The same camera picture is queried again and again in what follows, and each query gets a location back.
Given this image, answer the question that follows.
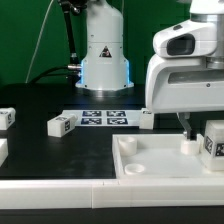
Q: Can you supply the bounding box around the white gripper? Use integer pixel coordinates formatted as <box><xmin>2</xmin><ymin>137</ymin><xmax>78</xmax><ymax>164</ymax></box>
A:
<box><xmin>145</xmin><ymin>55</ymin><xmax>224</xmax><ymax>141</ymax></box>

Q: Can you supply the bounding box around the white square tabletop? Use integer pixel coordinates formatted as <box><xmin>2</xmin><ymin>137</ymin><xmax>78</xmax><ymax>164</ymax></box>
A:
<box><xmin>112</xmin><ymin>134</ymin><xmax>224</xmax><ymax>179</ymax></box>

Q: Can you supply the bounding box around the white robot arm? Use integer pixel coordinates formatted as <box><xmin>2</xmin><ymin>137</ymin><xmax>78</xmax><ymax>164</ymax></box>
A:
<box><xmin>69</xmin><ymin>0</ymin><xmax>224</xmax><ymax>139</ymax></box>

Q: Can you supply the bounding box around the apriltag marker sheet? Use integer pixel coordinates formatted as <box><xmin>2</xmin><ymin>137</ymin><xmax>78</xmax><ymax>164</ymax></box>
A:
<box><xmin>62</xmin><ymin>110</ymin><xmax>140</xmax><ymax>127</ymax></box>

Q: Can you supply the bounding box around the white block left edge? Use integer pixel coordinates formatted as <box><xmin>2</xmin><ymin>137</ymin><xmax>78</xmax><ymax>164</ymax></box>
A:
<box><xmin>0</xmin><ymin>139</ymin><xmax>8</xmax><ymax>167</ymax></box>

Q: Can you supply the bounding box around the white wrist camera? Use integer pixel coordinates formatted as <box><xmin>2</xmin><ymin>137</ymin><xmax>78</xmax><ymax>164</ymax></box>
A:
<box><xmin>153</xmin><ymin>20</ymin><xmax>217</xmax><ymax>58</ymax></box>

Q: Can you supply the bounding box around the black cable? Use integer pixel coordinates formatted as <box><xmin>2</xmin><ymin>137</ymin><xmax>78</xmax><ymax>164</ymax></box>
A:
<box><xmin>29</xmin><ymin>0</ymin><xmax>83</xmax><ymax>84</ymax></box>

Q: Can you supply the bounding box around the white cable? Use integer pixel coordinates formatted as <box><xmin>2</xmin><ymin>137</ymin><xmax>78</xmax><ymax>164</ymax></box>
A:
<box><xmin>25</xmin><ymin>0</ymin><xmax>55</xmax><ymax>84</ymax></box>

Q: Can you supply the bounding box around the white front fence rail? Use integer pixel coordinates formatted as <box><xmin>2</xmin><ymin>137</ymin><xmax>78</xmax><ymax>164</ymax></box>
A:
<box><xmin>0</xmin><ymin>178</ymin><xmax>224</xmax><ymax>209</ymax></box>

